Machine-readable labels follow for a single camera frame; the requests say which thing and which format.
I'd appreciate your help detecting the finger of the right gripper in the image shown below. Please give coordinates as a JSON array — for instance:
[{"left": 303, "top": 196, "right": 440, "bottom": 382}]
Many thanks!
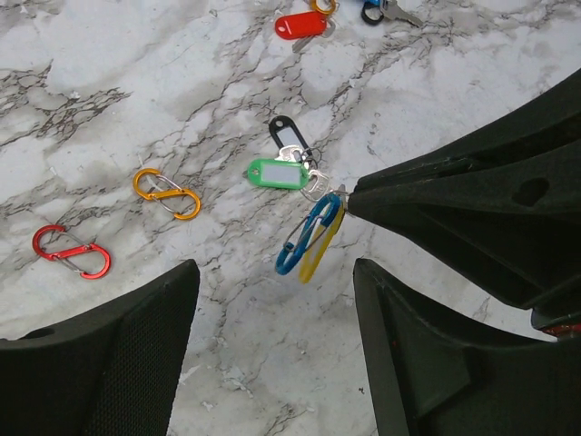
[{"left": 349, "top": 74, "right": 580, "bottom": 309}]

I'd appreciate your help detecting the yellow tag key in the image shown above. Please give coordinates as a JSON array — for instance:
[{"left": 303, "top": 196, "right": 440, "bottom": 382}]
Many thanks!
[{"left": 299, "top": 184, "right": 347, "bottom": 284}]

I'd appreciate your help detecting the red carabiner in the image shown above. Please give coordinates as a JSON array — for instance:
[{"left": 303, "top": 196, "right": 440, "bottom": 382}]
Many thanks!
[{"left": 32, "top": 224, "right": 112, "bottom": 280}]

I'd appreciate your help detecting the orange carabiner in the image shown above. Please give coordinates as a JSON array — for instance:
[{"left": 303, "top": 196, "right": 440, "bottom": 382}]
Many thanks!
[
  {"left": 309, "top": 0, "right": 338, "bottom": 15},
  {"left": 133, "top": 168, "right": 202, "bottom": 221}
]

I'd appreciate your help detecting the black tag key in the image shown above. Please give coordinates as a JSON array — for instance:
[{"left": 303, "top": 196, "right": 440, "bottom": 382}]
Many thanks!
[{"left": 269, "top": 115, "right": 320, "bottom": 169}]

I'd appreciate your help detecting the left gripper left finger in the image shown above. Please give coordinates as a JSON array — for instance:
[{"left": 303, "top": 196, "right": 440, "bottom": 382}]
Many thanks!
[{"left": 1, "top": 260, "right": 200, "bottom": 435}]

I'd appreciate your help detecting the blue tag key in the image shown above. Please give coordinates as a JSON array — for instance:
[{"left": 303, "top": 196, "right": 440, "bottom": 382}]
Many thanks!
[{"left": 363, "top": 0, "right": 423, "bottom": 27}]

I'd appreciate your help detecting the red tag key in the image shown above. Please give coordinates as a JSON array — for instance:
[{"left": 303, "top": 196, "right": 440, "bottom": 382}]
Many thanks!
[{"left": 274, "top": 11, "right": 336, "bottom": 54}]

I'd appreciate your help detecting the black carabiner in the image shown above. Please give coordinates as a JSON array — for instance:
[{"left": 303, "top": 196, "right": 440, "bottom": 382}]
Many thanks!
[{"left": 360, "top": 2, "right": 385, "bottom": 26}]

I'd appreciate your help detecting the green tag key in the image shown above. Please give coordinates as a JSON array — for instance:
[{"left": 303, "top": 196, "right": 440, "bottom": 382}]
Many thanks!
[{"left": 246, "top": 159, "right": 331, "bottom": 202}]

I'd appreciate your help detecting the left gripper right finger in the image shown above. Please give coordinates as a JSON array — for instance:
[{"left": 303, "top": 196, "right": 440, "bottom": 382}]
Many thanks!
[{"left": 353, "top": 258, "right": 580, "bottom": 435}]

